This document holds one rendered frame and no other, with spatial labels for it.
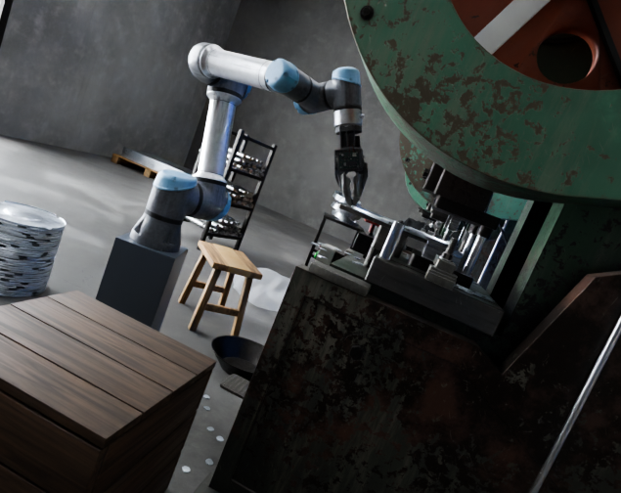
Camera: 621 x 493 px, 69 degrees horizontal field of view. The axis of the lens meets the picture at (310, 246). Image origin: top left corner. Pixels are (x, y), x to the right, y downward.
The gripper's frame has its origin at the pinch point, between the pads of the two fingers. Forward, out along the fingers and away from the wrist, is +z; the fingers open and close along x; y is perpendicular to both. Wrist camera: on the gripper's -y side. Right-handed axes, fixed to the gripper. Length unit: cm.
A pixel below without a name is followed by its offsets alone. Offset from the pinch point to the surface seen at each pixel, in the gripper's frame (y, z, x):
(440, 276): 26.4, 17.5, 20.9
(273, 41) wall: -672, -319, -206
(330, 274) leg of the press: 27.7, 16.4, -2.6
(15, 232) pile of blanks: -10, 3, -122
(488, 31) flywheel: 46, -24, 28
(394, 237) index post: 20.1, 9.1, 11.5
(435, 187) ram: 6.2, -2.4, 21.9
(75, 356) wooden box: 54, 27, -47
